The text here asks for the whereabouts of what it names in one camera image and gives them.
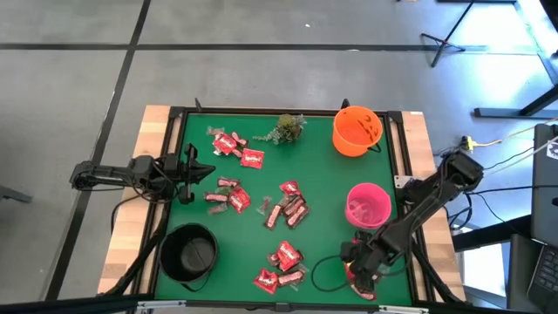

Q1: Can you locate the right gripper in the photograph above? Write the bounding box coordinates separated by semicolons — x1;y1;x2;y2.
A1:
339;235;393;297

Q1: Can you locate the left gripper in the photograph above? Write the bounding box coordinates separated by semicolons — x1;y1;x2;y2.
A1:
163;143;217;206

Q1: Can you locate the silver aluminium extrusion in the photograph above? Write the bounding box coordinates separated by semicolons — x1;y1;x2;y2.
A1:
378;304;431;314
136;299;187;311

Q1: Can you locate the pink plastic bucket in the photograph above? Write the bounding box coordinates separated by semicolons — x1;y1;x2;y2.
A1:
344;181;392;230

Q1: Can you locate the black jack-o-lantern bucket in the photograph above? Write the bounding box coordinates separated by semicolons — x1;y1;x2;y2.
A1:
158;222;220;293

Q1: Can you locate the green table mat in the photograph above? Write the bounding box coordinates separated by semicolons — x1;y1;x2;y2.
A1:
154;112;413;306

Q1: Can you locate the artificial succulent plant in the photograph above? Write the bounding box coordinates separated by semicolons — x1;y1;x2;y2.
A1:
252;113;309;146

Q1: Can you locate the black floor beam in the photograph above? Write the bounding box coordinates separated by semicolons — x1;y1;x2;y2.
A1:
452;215;533;253

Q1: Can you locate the orange jack-o-lantern bucket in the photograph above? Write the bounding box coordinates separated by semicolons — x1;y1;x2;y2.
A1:
331;105;384;158

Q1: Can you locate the dark grey side table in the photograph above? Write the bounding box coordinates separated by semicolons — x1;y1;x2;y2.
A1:
507;233;546;314

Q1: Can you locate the grey furniture leg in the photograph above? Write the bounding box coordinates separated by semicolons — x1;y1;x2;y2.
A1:
0;184;34;204

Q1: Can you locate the black rig beam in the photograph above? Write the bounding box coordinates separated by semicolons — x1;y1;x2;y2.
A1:
0;293;153;314

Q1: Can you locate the black laptop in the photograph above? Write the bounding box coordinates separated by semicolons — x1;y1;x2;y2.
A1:
526;242;558;314

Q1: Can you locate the grey laptop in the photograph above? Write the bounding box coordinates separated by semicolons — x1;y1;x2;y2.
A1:
530;123;558;248

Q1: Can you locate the black tripod stand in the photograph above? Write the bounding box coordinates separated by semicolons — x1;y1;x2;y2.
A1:
419;0;477;69

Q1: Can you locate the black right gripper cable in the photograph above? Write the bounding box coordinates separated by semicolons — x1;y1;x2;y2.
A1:
310;254;363;294

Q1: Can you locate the black cable bundle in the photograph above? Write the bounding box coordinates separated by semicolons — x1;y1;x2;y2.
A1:
408;242;464;305
102;204;171;297

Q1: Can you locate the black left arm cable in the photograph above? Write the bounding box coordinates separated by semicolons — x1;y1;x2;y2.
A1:
109;191;147;235

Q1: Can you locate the black table frame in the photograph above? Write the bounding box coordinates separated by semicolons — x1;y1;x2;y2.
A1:
130;104;437;313

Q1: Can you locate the white cable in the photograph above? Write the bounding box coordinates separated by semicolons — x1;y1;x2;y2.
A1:
473;116;558;147

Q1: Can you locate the black desk frame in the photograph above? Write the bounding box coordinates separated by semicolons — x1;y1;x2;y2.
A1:
473;0;558;120

